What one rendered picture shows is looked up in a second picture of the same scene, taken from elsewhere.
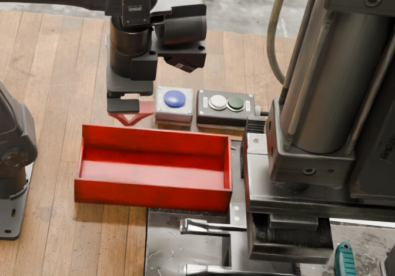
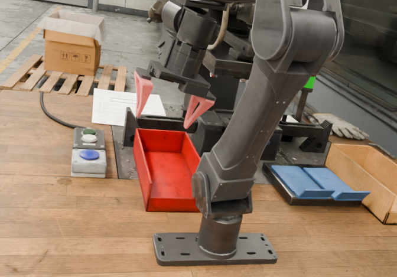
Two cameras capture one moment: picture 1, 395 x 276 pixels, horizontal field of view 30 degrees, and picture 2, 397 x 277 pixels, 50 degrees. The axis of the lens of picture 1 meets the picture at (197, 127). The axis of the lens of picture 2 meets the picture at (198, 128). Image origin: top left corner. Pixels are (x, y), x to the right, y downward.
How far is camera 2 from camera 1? 132 cm
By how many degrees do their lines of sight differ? 81
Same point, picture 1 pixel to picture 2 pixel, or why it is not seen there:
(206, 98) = (84, 143)
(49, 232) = (244, 222)
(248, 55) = (10, 134)
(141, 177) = (169, 181)
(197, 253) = not seen: hidden behind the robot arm
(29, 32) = not seen: outside the picture
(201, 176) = (156, 159)
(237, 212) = (211, 123)
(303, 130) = not seen: outside the picture
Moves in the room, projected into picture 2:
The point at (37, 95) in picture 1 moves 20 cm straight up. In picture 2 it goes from (81, 244) to (92, 124)
